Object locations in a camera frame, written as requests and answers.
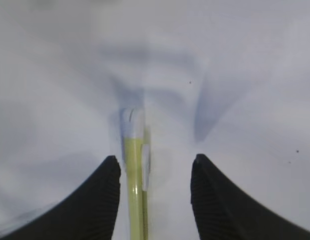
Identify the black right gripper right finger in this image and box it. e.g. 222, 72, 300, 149
190, 154, 310, 240

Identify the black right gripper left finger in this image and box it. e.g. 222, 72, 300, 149
1, 155, 121, 240

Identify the yellow green pen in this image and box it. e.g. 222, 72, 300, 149
120, 107, 151, 240

